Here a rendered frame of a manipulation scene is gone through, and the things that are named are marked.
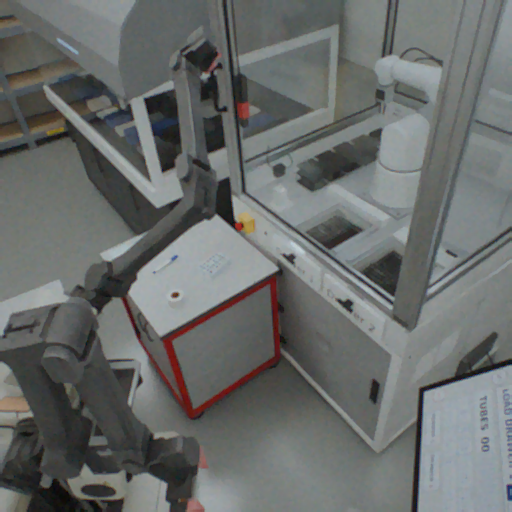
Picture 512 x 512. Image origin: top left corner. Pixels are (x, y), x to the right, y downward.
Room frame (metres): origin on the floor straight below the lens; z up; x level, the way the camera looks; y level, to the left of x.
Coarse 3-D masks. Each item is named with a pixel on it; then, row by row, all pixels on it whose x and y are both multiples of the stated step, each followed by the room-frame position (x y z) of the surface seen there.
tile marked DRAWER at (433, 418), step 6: (426, 414) 0.57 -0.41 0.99; (432, 414) 0.56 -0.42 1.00; (438, 414) 0.55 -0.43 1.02; (426, 420) 0.55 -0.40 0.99; (432, 420) 0.54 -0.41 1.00; (438, 420) 0.53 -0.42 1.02; (426, 426) 0.54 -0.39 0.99; (432, 426) 0.53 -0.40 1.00; (438, 426) 0.52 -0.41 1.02; (426, 432) 0.52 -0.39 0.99; (432, 432) 0.51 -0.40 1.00; (438, 432) 0.50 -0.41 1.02; (426, 438) 0.50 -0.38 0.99; (432, 438) 0.50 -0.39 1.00; (438, 438) 0.49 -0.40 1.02; (426, 444) 0.49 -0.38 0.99; (432, 444) 0.48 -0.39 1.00; (438, 444) 0.47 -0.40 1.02
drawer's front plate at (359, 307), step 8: (328, 280) 1.15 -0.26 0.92; (328, 288) 1.15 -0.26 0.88; (336, 288) 1.11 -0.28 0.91; (344, 288) 1.09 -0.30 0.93; (328, 296) 1.14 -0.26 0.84; (336, 296) 1.11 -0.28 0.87; (344, 296) 1.08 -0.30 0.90; (352, 296) 1.05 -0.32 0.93; (336, 304) 1.11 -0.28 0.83; (360, 304) 1.01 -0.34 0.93; (344, 312) 1.07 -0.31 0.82; (360, 312) 1.01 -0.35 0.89; (368, 312) 0.98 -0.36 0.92; (376, 312) 0.97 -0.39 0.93; (360, 320) 1.01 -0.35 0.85; (368, 320) 0.98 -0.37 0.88; (376, 320) 0.95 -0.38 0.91; (384, 320) 0.93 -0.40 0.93; (368, 328) 0.97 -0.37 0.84; (376, 328) 0.94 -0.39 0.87; (384, 328) 0.93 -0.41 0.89; (376, 336) 0.94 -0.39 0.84
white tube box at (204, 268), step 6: (216, 252) 1.50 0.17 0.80; (210, 258) 1.47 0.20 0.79; (222, 258) 1.46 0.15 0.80; (228, 258) 1.45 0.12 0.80; (204, 264) 1.43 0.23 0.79; (216, 264) 1.42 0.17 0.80; (222, 264) 1.42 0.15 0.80; (228, 264) 1.44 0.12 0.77; (198, 270) 1.41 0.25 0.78; (204, 270) 1.39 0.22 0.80; (210, 270) 1.39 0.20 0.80; (216, 270) 1.39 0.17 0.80; (222, 270) 1.41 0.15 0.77; (210, 276) 1.36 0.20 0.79
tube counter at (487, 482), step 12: (480, 444) 0.43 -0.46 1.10; (492, 444) 0.42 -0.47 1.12; (480, 456) 0.40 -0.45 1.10; (492, 456) 0.39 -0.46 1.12; (480, 468) 0.38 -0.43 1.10; (492, 468) 0.37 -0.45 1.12; (480, 480) 0.36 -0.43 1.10; (492, 480) 0.35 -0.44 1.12; (480, 492) 0.33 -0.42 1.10; (492, 492) 0.33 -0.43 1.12; (480, 504) 0.31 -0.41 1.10; (492, 504) 0.30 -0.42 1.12
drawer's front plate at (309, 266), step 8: (272, 240) 1.43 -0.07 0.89; (280, 240) 1.39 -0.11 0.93; (280, 248) 1.39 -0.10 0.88; (288, 248) 1.34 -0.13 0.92; (280, 256) 1.39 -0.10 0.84; (296, 256) 1.30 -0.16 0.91; (304, 256) 1.28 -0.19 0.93; (288, 264) 1.35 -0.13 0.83; (296, 264) 1.30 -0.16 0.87; (304, 264) 1.26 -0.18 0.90; (312, 264) 1.23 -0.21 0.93; (304, 272) 1.26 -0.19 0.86; (312, 272) 1.22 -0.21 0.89; (320, 272) 1.20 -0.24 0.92; (312, 280) 1.22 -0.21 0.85; (320, 280) 1.20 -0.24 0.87; (320, 288) 1.20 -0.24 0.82
